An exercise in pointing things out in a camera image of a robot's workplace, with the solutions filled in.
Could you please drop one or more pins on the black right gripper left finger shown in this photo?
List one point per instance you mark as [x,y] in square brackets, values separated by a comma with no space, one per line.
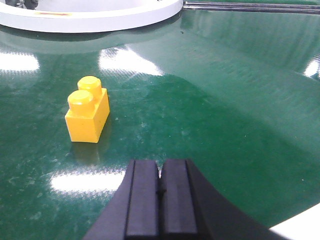
[132,213]

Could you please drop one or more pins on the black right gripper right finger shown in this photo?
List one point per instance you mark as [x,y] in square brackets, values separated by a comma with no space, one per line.
[192,209]

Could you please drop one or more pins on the yellow toy building block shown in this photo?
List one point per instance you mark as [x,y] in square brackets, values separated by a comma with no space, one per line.
[88,110]

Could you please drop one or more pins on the white outer table rim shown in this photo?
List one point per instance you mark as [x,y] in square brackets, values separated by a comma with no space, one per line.
[303,226]

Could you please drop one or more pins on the metal rail strip right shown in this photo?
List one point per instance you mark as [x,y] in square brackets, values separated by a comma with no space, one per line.
[251,7]

